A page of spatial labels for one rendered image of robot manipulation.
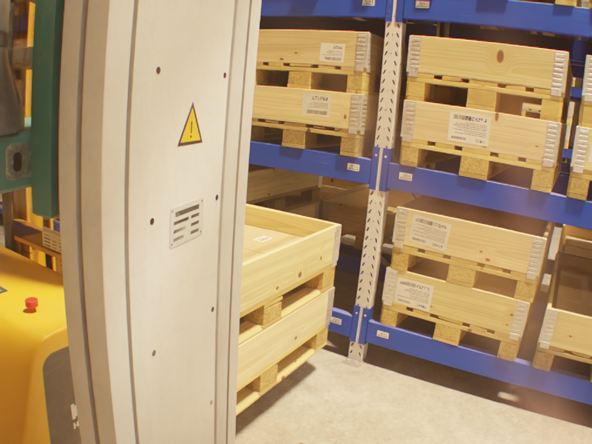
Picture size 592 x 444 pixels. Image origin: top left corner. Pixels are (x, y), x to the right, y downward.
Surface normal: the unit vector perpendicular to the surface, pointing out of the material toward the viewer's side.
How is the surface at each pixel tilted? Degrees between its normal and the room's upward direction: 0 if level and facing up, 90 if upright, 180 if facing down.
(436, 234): 90
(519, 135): 90
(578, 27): 90
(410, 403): 0
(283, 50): 90
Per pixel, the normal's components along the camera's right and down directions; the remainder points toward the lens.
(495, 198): -0.50, 0.19
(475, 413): 0.08, -0.96
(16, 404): -0.46, -0.08
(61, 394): 0.86, 0.21
